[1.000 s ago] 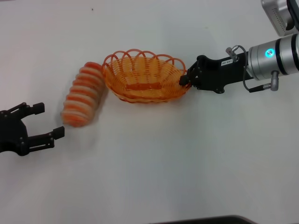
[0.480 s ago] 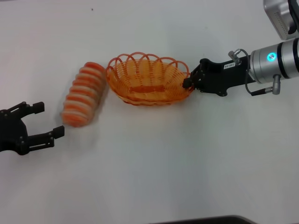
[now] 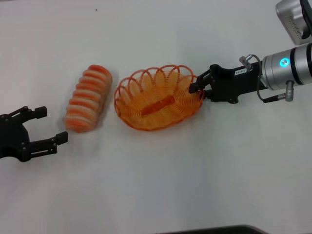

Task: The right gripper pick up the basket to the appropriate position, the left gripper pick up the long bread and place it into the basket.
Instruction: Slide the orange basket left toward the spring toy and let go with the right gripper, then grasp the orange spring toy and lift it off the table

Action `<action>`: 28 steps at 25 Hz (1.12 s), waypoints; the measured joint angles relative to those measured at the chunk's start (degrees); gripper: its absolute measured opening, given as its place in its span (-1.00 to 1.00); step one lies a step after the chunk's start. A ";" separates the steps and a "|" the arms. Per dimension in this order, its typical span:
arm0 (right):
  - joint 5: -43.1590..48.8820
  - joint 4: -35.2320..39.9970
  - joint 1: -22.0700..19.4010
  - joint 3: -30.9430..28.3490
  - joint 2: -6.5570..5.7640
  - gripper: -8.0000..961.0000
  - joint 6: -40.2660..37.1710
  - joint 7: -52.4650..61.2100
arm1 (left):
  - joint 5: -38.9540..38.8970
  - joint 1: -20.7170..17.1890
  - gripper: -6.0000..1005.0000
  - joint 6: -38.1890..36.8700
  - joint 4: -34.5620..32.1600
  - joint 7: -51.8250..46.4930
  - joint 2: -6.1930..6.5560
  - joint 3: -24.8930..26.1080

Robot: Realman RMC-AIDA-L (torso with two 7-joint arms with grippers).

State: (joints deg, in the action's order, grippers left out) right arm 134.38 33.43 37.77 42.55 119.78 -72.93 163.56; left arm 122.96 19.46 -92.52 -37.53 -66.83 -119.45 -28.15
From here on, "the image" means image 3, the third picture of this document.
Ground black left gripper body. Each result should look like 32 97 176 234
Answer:
0 113 31 163

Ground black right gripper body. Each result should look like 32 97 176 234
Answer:
209 61 268 104

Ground orange woven plastic basket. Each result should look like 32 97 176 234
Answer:
114 64 204 132

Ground orange striped bread loaf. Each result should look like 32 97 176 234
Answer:
63 64 113 134

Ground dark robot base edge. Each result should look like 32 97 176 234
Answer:
168 224 268 234

